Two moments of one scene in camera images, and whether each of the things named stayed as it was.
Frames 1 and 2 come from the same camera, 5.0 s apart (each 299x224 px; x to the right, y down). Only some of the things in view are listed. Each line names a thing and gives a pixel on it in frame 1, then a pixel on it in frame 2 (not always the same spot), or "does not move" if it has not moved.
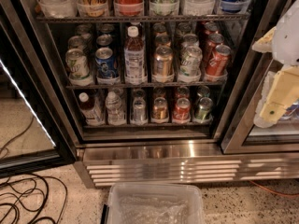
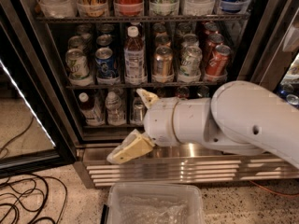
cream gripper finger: [264, 44] → [148, 97]
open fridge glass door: [36, 129] does not move
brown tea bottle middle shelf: [135, 58] does not move
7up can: [77, 63] does not move
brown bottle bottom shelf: [92, 115] does not move
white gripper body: [288, 37] → [159, 121]
